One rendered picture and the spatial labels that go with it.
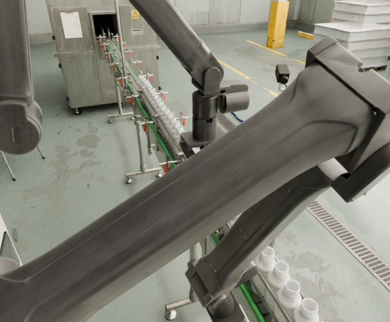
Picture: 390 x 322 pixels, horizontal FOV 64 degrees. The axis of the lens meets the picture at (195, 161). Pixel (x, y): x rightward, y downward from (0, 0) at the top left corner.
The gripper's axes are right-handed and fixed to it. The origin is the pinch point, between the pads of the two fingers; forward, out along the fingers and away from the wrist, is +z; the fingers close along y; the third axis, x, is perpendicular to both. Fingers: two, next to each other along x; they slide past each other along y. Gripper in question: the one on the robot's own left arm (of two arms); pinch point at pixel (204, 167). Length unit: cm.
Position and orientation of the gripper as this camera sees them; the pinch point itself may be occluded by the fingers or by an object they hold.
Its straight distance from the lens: 79.1
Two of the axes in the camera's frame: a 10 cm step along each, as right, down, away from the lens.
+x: 3.4, 5.0, -7.9
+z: 0.0, 8.4, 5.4
